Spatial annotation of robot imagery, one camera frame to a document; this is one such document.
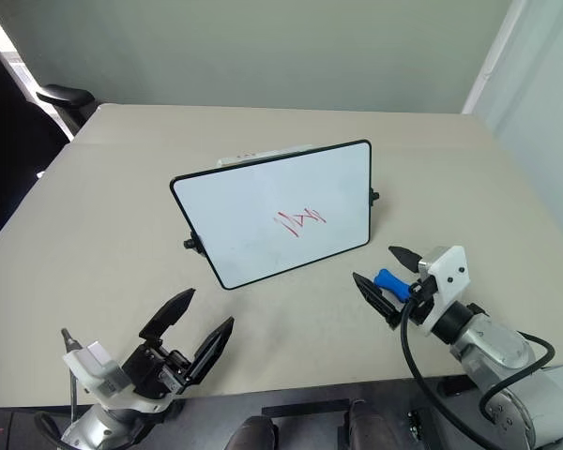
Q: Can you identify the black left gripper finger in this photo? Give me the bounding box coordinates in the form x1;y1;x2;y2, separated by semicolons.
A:
138;287;198;346
187;316;236;385

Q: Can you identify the black-framed tabletop whiteboard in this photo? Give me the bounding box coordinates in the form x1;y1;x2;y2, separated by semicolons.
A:
169;139;381;291

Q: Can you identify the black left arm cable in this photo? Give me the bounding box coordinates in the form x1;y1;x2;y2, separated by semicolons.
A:
32;367;81;449

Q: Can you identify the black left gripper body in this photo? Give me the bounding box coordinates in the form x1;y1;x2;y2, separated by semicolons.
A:
121;337;196;401

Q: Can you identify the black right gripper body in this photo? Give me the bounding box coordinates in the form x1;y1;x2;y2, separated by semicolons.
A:
393;277;439;328

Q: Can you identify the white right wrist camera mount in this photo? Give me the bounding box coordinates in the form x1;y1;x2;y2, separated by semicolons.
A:
417;244;471;339

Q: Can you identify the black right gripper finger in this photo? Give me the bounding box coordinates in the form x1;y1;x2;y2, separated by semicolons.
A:
352;271;403;329
388;245;422;275

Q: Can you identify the black office chair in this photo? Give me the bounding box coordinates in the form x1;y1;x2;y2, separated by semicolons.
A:
0;27;97;257

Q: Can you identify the dark rounded shape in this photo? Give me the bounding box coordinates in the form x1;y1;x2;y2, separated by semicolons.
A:
345;397;382;450
226;414;279;450

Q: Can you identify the black frame under table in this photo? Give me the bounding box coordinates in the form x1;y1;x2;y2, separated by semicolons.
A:
261;397;352;450

